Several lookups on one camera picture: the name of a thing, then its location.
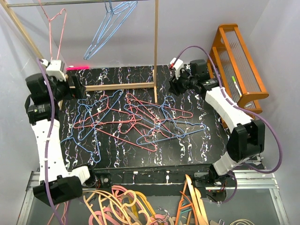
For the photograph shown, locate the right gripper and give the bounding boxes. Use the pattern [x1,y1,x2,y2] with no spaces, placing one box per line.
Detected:
[168,68,197,97]

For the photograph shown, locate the pink wire hanger hung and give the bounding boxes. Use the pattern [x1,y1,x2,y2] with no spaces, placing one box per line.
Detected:
[38,0,67,60]

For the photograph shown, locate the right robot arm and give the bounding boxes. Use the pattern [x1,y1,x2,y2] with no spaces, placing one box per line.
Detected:
[169,58,265,186]

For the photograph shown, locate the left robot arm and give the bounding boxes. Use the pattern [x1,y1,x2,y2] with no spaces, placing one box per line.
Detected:
[24,59,97,206]

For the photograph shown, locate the pile of plastic hangers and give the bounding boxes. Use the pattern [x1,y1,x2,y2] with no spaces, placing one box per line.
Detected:
[83,185,176,225]

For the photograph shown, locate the wooden hangers pile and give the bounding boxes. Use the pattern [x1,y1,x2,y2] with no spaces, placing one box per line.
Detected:
[174,174,225,225]

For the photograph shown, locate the pink plastic marker strip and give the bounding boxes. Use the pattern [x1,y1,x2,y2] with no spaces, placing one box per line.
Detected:
[66,66,90,71]

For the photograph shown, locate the green white pen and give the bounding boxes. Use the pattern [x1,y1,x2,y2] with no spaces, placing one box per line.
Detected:
[232,76,242,97]

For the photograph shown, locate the orange wooden shelf rack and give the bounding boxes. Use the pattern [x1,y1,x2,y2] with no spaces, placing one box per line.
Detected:
[210,23,269,114]

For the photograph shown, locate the metal hanging rod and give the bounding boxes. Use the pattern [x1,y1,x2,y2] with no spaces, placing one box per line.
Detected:
[6,0,150,8]

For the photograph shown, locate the pink hanger on glass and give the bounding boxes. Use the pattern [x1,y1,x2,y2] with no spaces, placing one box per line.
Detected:
[47,201,69,225]

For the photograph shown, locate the wooden clothes rack frame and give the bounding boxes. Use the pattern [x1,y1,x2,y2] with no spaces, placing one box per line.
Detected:
[0,0,158,102]

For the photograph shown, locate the tangled blue wire hangers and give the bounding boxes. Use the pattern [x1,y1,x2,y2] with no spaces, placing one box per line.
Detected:
[63,90,207,163]

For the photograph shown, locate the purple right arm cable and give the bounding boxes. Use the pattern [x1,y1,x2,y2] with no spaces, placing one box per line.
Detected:
[173,45,284,204]

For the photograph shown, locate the tangled pink wire hangers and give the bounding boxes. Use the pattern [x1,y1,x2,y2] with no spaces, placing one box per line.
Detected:
[72,93,202,152]

